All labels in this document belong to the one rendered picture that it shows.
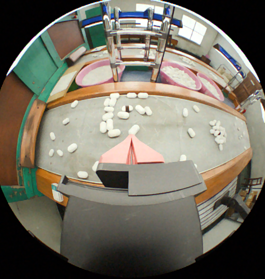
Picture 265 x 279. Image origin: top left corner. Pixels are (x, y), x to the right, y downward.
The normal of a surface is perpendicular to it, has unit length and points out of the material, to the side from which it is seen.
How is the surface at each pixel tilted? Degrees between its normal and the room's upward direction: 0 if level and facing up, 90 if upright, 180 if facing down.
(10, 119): 90
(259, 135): 90
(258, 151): 90
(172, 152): 0
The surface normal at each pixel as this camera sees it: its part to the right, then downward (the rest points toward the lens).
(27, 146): 0.92, -0.11
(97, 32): 0.05, 0.97
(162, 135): 0.00, -0.25
